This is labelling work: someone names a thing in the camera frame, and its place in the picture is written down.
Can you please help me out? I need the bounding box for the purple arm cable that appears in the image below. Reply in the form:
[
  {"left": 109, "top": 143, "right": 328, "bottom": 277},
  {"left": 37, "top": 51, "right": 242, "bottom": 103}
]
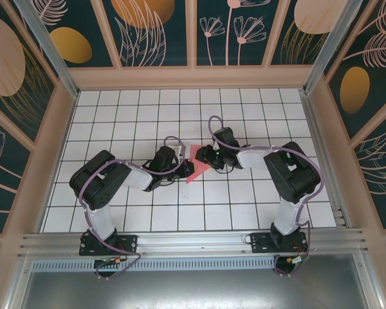
[
  {"left": 208, "top": 115, "right": 323, "bottom": 277},
  {"left": 78, "top": 135, "right": 185, "bottom": 280}
]

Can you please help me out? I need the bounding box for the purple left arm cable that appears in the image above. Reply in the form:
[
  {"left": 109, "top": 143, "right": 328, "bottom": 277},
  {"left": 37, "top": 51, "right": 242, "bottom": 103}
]
[{"left": 78, "top": 135, "right": 185, "bottom": 280}]

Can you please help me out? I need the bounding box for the aluminium mounting rail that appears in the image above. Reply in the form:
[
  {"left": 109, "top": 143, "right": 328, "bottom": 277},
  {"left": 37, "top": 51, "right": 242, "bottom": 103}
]
[{"left": 17, "top": 227, "right": 369, "bottom": 259}]

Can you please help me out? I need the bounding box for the small controller board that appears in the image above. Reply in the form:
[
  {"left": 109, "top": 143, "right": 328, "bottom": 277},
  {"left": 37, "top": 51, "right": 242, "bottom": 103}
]
[
  {"left": 95, "top": 256, "right": 125, "bottom": 267},
  {"left": 286, "top": 256, "right": 309, "bottom": 268}
]

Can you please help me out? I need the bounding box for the pink paper sheet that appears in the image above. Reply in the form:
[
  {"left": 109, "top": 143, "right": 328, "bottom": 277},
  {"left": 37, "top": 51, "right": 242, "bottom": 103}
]
[{"left": 185, "top": 144, "right": 213, "bottom": 185}]

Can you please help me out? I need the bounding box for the grey slotted cable duct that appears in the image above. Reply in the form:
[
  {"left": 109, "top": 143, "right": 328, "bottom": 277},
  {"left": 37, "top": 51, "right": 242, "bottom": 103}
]
[{"left": 30, "top": 256, "right": 358, "bottom": 272}]

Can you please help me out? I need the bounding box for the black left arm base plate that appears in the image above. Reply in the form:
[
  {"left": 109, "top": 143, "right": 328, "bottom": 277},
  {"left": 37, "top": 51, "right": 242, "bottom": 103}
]
[{"left": 79, "top": 233, "right": 138, "bottom": 257}]

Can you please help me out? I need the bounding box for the dark floral wall panel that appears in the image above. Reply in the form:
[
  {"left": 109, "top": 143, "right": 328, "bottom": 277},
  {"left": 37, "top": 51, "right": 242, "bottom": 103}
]
[
  {"left": 270, "top": 0, "right": 345, "bottom": 67},
  {"left": 102, "top": 0, "right": 189, "bottom": 68},
  {"left": 324, "top": 0, "right": 386, "bottom": 139},
  {"left": 0, "top": 96, "right": 33, "bottom": 236},
  {"left": 0, "top": 0, "right": 57, "bottom": 142},
  {"left": 196, "top": 0, "right": 268, "bottom": 68},
  {"left": 350, "top": 109, "right": 386, "bottom": 229},
  {"left": 35, "top": 0, "right": 114, "bottom": 68}
]

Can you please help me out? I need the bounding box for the aluminium frame post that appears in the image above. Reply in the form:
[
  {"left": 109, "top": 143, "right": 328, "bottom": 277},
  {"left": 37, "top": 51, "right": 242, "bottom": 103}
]
[
  {"left": 14, "top": 0, "right": 80, "bottom": 98},
  {"left": 304, "top": 0, "right": 364, "bottom": 94}
]

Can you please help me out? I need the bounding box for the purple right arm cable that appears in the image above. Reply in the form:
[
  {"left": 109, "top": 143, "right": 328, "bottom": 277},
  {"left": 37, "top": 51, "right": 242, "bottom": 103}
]
[{"left": 208, "top": 115, "right": 323, "bottom": 277}]

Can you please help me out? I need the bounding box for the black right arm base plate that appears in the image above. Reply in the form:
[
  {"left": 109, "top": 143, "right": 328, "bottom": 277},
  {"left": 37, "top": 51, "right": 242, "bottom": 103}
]
[{"left": 250, "top": 232, "right": 309, "bottom": 255}]

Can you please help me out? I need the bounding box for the aluminium side rail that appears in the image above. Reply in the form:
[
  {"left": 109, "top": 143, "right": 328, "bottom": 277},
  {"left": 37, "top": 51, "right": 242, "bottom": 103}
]
[{"left": 300, "top": 91, "right": 353, "bottom": 229}]

